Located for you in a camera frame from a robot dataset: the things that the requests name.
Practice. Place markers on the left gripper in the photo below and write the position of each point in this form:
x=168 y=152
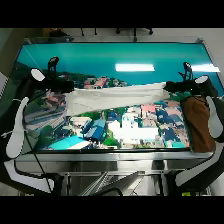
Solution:
x=63 y=86

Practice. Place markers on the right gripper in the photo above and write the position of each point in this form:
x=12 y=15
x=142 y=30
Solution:
x=175 y=87

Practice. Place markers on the white shirt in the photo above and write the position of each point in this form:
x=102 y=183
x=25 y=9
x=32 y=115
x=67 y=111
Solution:
x=113 y=98

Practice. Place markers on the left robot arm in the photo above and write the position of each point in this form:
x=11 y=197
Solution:
x=16 y=133

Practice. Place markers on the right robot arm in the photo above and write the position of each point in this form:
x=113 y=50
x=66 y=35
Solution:
x=215 y=116

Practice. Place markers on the brown garment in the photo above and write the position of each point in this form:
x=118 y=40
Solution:
x=198 y=126

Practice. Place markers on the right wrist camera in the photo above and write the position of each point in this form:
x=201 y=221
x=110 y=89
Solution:
x=187 y=70

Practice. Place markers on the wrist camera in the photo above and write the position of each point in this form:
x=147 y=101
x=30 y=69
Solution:
x=187 y=70
x=53 y=65

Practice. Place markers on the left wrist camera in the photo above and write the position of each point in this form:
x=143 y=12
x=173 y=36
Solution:
x=53 y=65

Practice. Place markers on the silver frame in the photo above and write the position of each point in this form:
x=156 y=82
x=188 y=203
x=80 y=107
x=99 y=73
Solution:
x=100 y=163

